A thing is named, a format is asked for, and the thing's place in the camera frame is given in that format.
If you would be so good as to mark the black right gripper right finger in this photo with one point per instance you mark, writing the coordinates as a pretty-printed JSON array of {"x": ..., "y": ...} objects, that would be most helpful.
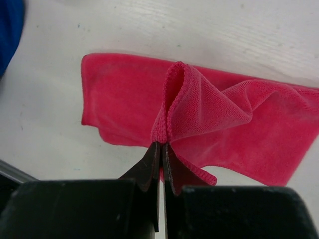
[{"x": 195, "y": 210}]

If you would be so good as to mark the blue microfiber towel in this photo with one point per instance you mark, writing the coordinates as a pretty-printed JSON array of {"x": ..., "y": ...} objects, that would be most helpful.
[{"x": 12, "y": 14}]

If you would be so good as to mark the aluminium mounting rail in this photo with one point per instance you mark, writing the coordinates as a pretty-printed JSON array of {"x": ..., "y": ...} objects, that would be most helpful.
[{"x": 14, "y": 174}]

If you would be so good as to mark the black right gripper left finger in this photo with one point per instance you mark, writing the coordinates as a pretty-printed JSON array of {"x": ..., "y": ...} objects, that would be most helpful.
[{"x": 123, "y": 208}]

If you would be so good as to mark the pink microfiber towel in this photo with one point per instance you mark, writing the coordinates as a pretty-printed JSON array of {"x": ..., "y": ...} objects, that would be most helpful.
[{"x": 256, "y": 127}]

